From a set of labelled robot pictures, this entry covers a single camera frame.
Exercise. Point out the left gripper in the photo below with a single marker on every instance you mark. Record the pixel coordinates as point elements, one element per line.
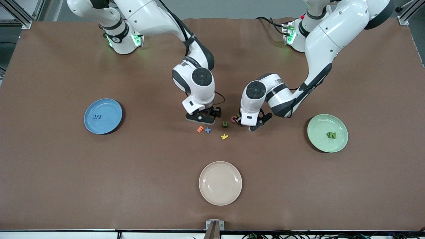
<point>238,117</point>

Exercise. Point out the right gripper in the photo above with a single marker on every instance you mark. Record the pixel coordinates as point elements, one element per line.
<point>216,112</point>

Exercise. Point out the green letter N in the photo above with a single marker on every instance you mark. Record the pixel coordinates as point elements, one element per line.
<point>333,135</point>

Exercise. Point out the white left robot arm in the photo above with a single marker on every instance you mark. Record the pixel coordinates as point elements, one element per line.
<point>332,33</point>

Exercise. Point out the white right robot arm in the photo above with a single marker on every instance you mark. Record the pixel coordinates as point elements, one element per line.
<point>149,16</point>

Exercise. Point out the yellow letter k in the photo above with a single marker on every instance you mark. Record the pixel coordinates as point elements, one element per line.
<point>224,136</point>

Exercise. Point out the beige plate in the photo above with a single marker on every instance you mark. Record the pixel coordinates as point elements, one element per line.
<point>220,183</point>

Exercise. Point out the light green plate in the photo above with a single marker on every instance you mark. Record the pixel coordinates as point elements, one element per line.
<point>318,139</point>

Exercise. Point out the blue plate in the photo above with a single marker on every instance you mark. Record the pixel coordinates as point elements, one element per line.
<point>109,122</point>

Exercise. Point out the brown table cover sheet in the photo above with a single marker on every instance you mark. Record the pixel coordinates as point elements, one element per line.
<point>132,186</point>

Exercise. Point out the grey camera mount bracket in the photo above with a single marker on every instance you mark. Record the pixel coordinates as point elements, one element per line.
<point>215,225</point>

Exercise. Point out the silver aluminium frame profile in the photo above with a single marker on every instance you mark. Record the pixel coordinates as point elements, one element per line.
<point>25,22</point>
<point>403,18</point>

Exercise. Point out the white table edge rail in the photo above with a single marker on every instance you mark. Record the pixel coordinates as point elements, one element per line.
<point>66,235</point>

